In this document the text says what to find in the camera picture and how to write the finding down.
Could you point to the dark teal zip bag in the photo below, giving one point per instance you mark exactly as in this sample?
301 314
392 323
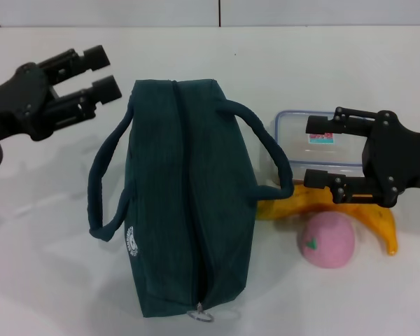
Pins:
182 182

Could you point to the clear container with blue rim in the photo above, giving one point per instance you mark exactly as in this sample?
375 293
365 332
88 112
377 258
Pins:
301 150

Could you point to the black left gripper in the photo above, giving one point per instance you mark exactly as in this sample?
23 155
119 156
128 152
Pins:
17 101

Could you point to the yellow banana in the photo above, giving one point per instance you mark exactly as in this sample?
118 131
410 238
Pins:
381 218

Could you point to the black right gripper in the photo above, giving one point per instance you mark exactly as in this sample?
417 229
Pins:
395 157

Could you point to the pink peach toy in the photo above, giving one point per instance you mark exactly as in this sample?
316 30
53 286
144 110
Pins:
330 241

